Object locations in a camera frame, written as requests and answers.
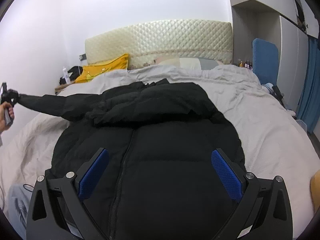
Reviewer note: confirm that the blue padded chair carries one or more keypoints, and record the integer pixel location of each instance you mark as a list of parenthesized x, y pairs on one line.
[(266, 60)]

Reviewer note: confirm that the blue curtain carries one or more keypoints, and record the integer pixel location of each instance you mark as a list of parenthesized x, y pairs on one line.
[(308, 85)]

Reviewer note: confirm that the wooden nightstand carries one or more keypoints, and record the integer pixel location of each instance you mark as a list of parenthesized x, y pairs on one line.
[(61, 88)]

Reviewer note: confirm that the black puffer jacket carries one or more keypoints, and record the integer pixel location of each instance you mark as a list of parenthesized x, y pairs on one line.
[(162, 142)]

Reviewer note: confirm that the row of small bottles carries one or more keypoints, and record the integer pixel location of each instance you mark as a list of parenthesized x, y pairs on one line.
[(245, 64)]

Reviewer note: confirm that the white plastic bottle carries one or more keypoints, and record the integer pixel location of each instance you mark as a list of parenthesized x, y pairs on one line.
[(66, 75)]

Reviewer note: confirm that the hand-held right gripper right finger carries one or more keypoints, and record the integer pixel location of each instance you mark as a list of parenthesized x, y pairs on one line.
[(226, 173)]

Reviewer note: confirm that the patterned pale pillow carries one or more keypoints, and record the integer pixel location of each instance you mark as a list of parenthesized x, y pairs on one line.
[(185, 63)]

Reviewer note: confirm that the black device beside bed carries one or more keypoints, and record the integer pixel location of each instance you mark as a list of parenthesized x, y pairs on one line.
[(278, 93)]

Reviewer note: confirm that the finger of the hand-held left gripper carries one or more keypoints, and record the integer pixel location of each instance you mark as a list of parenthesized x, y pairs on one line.
[(13, 96)]

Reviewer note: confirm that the white wardrobe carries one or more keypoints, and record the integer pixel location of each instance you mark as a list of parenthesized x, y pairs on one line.
[(275, 12)]

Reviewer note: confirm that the yellow pillow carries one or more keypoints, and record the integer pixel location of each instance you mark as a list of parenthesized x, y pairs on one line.
[(102, 70)]

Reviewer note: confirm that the orange object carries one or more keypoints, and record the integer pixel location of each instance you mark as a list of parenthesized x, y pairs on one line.
[(315, 187)]

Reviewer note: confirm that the person's left hand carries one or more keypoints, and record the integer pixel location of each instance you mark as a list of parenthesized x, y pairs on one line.
[(3, 120)]

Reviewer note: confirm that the black bag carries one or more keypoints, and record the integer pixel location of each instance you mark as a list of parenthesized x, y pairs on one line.
[(72, 73)]

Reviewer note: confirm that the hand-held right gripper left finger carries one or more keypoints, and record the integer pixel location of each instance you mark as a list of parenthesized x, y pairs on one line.
[(93, 173)]

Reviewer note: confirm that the wall socket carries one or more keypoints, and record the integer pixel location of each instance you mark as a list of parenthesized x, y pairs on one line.
[(83, 57)]

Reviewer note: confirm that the cream quilted headboard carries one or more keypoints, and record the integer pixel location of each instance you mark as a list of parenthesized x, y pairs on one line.
[(160, 40)]

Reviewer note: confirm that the grey bed duvet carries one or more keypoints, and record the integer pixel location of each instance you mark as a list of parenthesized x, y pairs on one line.
[(262, 120)]

